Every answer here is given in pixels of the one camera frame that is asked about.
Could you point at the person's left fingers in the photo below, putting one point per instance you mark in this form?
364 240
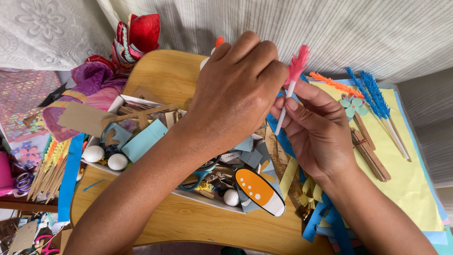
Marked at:
254 53

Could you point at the brown cardboard piece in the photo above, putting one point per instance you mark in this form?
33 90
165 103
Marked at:
83 118

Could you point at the orange white oval card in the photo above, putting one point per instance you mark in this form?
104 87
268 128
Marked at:
260 191

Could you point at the light blue paper box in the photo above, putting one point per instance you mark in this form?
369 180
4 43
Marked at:
143 140

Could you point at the small pink purple paper flowers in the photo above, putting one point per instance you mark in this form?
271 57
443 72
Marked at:
27 153

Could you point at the person's left hand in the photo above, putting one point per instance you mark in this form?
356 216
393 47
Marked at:
230 95

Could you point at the pink paper feather white stick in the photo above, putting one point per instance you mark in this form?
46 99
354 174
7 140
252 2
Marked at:
297 65

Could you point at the bundle of feathered wooden sticks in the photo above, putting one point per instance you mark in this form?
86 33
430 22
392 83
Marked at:
49 170

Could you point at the white box of craft scraps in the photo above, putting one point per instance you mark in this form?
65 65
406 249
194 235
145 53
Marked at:
148 141

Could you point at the purple tape rolls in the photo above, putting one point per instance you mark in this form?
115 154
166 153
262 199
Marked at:
22 181

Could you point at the yellow fringed paper strip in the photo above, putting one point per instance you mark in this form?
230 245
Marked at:
308 193

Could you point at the purple paper flower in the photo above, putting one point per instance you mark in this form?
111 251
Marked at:
92 76

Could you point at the white lace curtain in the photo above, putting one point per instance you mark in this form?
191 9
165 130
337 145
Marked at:
318 32

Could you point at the white foam ball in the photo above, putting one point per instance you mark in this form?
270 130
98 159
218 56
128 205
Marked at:
231 197
93 153
117 161

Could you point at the white glue bottle orange cap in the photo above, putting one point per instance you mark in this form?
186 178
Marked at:
212 53

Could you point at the plain blue paper strip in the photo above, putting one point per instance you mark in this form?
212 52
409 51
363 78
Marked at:
70 177

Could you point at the bundle of wooden craft sticks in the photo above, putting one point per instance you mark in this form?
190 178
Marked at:
368 152

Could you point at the heap of blue fringed strips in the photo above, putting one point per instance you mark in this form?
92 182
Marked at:
327 221

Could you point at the orange paper feather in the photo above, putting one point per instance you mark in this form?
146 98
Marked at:
334 84

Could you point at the stack of coloured paper sheets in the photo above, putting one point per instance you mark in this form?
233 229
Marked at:
403 166

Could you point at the light green paper flower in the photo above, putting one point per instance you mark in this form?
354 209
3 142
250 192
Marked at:
353 105

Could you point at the holographic pink paper sheet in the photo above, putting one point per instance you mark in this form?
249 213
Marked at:
23 102

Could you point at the red paper flower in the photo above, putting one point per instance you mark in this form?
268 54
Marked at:
139 35

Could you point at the person's right hand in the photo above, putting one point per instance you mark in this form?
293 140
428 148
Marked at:
322 138

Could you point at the blue paper feather on stick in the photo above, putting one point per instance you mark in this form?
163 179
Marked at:
361 92
376 94

